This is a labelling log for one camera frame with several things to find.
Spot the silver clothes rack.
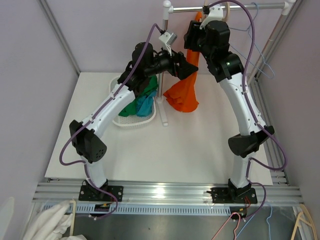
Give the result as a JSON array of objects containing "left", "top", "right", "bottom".
[{"left": 150, "top": 0, "right": 297, "bottom": 127}]

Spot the blue wire hanger on floor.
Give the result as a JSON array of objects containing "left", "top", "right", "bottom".
[{"left": 236, "top": 202, "right": 273, "bottom": 240}]

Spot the beige wooden hanger on floor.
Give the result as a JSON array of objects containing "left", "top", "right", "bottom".
[{"left": 290, "top": 204, "right": 318, "bottom": 240}]

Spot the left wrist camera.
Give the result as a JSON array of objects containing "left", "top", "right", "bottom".
[{"left": 158, "top": 31, "right": 178, "bottom": 56}]

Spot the white cloth pile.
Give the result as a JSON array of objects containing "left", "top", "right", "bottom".
[{"left": 22, "top": 200, "right": 87, "bottom": 240}]

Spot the green t shirt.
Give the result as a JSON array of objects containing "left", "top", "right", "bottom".
[{"left": 118, "top": 75, "right": 158, "bottom": 117}]

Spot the light blue wire hanger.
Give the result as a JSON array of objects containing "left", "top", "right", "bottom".
[{"left": 228, "top": 1, "right": 276, "bottom": 80}]

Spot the pink wire hanger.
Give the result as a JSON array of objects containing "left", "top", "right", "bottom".
[{"left": 211, "top": 212, "right": 241, "bottom": 240}]

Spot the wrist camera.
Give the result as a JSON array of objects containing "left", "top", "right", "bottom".
[
  {"left": 199, "top": 4, "right": 224, "bottom": 30},
  {"left": 158, "top": 31, "right": 178, "bottom": 56}
]

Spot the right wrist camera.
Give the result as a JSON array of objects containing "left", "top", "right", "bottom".
[{"left": 199, "top": 4, "right": 224, "bottom": 30}]

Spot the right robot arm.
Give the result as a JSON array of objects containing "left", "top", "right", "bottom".
[{"left": 184, "top": 20, "right": 275, "bottom": 203}]

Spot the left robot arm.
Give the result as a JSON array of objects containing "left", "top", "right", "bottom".
[{"left": 69, "top": 42, "right": 198, "bottom": 201}]

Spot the orange t shirt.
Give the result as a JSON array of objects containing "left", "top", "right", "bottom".
[{"left": 163, "top": 11, "right": 205, "bottom": 114}]

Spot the teal blue t shirt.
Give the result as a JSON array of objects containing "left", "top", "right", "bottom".
[{"left": 136, "top": 90, "right": 157, "bottom": 117}]

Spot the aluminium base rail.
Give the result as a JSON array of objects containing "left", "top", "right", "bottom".
[{"left": 31, "top": 179, "right": 303, "bottom": 216}]

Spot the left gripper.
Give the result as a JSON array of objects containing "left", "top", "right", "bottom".
[{"left": 144, "top": 44, "right": 198, "bottom": 81}]

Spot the white perforated plastic basket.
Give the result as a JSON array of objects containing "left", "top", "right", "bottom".
[{"left": 109, "top": 74, "right": 158, "bottom": 130}]

